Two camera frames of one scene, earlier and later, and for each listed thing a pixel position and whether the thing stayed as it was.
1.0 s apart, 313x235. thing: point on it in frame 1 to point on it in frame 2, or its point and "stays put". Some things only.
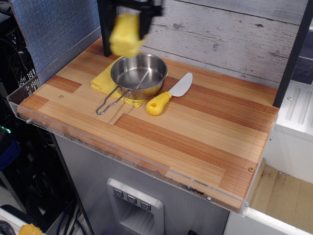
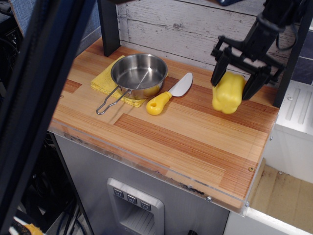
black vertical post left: [108, 11] stays put
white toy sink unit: [281, 202] stays put
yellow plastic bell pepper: [125, 40] to [227, 95]
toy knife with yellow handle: [155, 106] stays put
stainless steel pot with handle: [142, 76] stays put
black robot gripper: [148, 9] to [253, 53]
